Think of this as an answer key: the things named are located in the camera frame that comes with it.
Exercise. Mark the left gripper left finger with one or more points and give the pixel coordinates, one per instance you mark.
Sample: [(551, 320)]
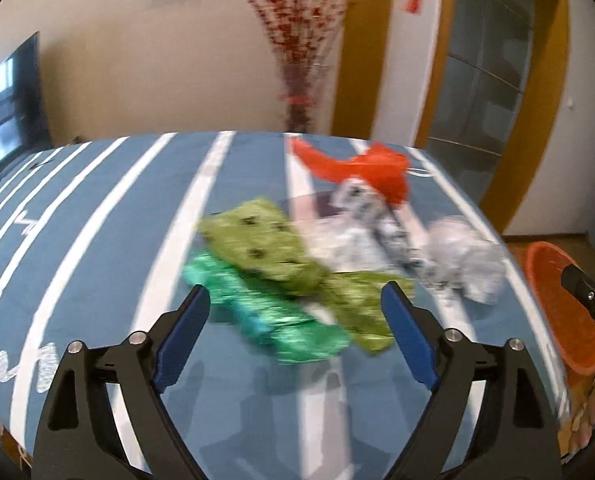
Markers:
[(77, 436)]

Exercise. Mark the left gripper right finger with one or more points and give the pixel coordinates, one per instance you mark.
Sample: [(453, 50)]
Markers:
[(515, 433)]

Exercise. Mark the clear plastic bag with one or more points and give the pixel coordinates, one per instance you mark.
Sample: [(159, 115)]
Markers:
[(458, 257)]

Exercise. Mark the dark green plastic bag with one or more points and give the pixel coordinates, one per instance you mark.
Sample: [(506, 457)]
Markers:
[(264, 314)]

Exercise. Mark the orange plastic waste basket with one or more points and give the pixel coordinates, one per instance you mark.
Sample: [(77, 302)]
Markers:
[(572, 326)]

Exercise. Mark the patterned slippers on floor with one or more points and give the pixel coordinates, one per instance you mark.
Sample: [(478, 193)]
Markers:
[(576, 434)]

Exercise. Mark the blue striped tablecloth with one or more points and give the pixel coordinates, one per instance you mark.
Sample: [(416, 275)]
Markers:
[(93, 241)]

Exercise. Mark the white printed plastic bag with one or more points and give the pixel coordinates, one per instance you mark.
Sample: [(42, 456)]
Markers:
[(353, 229)]

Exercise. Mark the orange-red plastic bag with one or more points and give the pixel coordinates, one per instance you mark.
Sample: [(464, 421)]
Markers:
[(382, 168)]

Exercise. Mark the light green plastic bag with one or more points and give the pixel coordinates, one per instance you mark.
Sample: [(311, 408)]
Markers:
[(258, 238)]

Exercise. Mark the frosted glass sliding door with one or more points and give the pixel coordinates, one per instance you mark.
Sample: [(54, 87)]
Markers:
[(484, 81)]

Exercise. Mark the black flat television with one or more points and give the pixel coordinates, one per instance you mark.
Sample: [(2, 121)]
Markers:
[(24, 124)]

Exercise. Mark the glass floor vase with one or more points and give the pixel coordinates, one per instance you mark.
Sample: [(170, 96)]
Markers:
[(306, 95)]

